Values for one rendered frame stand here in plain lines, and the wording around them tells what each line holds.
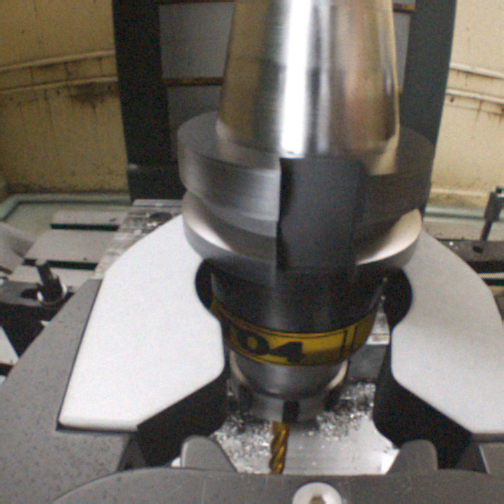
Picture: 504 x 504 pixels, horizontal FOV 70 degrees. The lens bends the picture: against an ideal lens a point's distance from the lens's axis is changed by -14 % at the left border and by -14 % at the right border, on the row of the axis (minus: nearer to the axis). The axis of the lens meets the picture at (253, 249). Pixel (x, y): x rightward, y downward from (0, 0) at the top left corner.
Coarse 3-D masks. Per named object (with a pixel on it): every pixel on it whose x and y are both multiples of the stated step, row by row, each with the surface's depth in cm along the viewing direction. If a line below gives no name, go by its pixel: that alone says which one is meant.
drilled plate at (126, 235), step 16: (144, 208) 51; (160, 208) 51; (176, 208) 51; (128, 224) 48; (144, 224) 48; (160, 224) 51; (112, 240) 46; (128, 240) 46; (112, 256) 43; (96, 272) 41; (384, 320) 36; (384, 336) 34; (368, 352) 34; (384, 352) 34; (352, 368) 36; (368, 368) 36
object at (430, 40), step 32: (128, 0) 68; (416, 0) 64; (448, 0) 63; (128, 32) 72; (416, 32) 68; (448, 32) 67; (128, 64) 76; (160, 64) 76; (416, 64) 72; (448, 64) 71; (128, 96) 80; (160, 96) 80; (416, 96) 76; (128, 128) 84; (160, 128) 84; (416, 128) 80; (128, 160) 89; (160, 160) 89; (160, 192) 91
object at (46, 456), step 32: (96, 288) 8; (64, 320) 7; (32, 352) 7; (64, 352) 7; (32, 384) 6; (64, 384) 6; (0, 416) 5; (32, 416) 5; (0, 448) 5; (32, 448) 5; (64, 448) 5; (96, 448) 5; (128, 448) 5; (0, 480) 4; (32, 480) 4; (64, 480) 5
